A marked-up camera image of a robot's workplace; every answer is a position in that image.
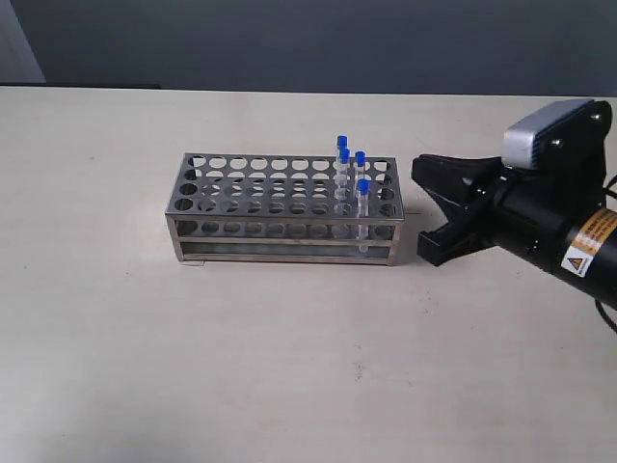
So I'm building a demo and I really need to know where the stainless steel test tube rack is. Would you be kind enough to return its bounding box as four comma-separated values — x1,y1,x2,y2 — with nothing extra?
165,152,404,265

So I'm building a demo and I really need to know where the blue capped tube front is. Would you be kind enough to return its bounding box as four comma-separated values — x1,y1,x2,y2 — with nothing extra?
357,178,370,241

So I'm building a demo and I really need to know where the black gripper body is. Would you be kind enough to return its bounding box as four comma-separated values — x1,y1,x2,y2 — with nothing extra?
452,154,575,277

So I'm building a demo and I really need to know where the blue capped tube back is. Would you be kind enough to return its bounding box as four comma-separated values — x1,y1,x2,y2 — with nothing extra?
336,135,349,164

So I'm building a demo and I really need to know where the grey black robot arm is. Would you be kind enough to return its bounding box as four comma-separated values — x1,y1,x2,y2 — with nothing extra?
412,154,616,306

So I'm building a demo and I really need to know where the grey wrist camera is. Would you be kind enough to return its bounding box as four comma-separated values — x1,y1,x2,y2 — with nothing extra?
501,98,613,191

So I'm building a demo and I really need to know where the blue capped tube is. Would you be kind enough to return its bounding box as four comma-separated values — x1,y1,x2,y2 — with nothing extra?
336,135,349,164
357,178,370,241
354,150,365,195
335,148,350,215

